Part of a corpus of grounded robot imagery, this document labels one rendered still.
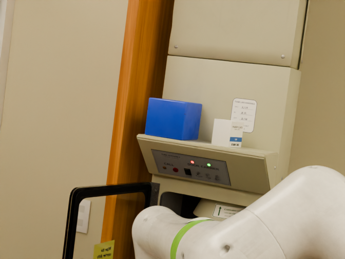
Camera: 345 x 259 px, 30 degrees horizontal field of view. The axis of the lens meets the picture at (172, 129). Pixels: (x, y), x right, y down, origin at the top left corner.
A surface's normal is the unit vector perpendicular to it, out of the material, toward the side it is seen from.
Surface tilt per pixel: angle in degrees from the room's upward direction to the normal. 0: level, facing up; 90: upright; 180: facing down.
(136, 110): 90
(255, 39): 90
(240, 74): 90
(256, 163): 135
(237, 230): 39
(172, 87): 90
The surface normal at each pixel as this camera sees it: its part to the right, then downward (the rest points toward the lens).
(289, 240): 0.25, 0.02
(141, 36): 0.90, 0.14
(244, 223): -0.18, -0.77
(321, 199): -0.32, -0.52
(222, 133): -0.65, -0.04
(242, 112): -0.41, 0.00
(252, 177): -0.38, 0.70
